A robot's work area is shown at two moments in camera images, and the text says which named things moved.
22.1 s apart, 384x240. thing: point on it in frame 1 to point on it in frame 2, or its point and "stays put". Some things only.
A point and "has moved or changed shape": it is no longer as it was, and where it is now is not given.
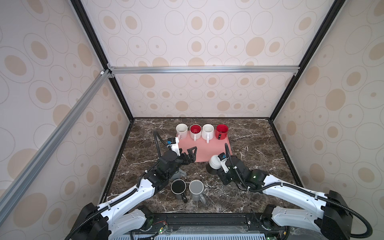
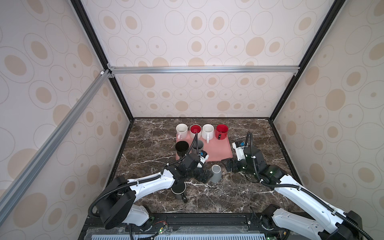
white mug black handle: x=214 y=165 to x=182 y=148
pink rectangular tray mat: x=205 y=150 stays put
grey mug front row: x=196 y=188 to x=197 y=148
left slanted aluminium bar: x=14 y=190 stays put
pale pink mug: x=181 y=130 stays put
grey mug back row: x=181 y=174 has moved or changed shape
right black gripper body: x=226 y=178 to x=251 y=172
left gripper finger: x=191 y=155 to x=201 y=174
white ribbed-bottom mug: x=207 y=132 stays put
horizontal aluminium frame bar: x=202 y=69 stays put
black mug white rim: x=178 y=186 stays put
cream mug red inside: x=195 y=131 stays put
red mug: x=221 y=131 stays put
